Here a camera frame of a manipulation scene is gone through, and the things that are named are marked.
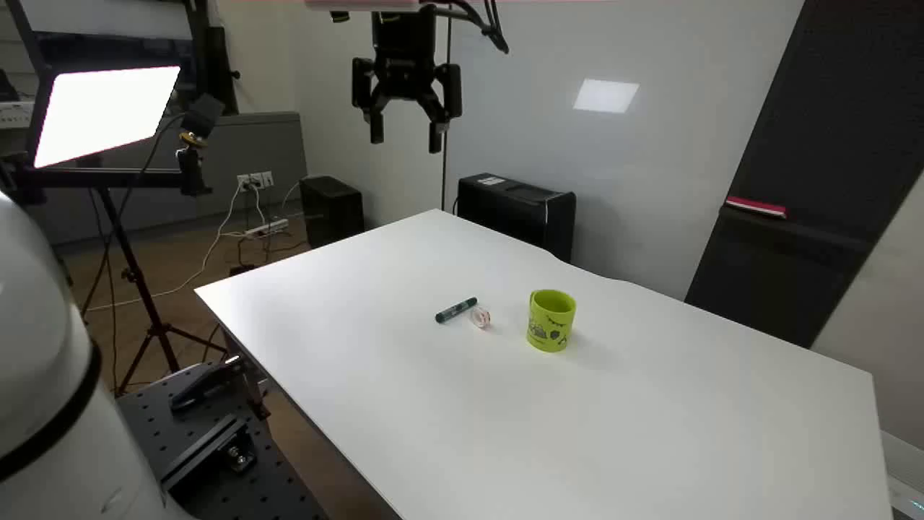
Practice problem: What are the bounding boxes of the black clamp handle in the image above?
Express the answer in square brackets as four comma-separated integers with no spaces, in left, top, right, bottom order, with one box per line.
[167,356,245,418]

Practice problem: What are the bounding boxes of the white power strip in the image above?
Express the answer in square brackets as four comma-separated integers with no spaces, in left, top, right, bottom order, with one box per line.
[239,217,292,242]

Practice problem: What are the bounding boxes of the LED light panel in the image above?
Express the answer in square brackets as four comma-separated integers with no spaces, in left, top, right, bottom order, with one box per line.
[27,60,187,173]

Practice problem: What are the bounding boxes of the white power cable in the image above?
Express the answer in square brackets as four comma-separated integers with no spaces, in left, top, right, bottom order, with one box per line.
[170,181,268,303]

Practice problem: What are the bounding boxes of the small black mounted camera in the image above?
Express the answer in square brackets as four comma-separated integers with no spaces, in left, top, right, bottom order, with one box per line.
[174,89,232,200]

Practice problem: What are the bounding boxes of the lime green cup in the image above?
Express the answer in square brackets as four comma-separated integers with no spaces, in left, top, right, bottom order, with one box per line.
[523,287,580,356]

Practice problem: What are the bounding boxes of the white wall power outlet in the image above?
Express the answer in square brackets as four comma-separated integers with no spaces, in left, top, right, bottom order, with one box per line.
[235,168,277,190]

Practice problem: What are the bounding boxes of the green whiteboard marker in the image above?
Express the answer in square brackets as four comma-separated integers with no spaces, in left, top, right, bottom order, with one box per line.
[433,295,482,327]

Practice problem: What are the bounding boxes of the wide black box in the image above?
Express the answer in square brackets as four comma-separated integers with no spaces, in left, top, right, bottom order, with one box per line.
[454,170,580,266]

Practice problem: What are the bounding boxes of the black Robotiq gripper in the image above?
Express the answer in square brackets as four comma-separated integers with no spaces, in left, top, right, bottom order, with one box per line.
[349,5,466,157]

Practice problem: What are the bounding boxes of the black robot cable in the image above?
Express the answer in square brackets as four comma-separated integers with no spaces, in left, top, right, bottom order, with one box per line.
[422,0,515,57]

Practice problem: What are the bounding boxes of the black upright equipment stand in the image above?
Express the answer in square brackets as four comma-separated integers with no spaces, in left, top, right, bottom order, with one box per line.
[181,0,243,119]

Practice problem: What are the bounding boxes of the thin vertical pole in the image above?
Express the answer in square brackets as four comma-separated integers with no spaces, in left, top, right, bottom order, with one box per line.
[440,0,456,214]

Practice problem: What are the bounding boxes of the black perforated breadboard base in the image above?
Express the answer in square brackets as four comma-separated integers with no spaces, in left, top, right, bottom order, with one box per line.
[112,359,333,520]

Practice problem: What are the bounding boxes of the pink label strip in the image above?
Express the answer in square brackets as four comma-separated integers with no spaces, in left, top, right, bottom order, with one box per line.
[721,194,792,223]

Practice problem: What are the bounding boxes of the small black box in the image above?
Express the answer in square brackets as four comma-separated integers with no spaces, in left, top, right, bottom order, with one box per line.
[298,173,370,248]

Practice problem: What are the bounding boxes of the dark door panel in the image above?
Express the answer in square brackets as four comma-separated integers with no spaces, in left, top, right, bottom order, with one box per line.
[682,0,924,349]

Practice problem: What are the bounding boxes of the black tripod stand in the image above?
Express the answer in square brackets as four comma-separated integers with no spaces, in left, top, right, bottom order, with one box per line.
[77,181,235,398]

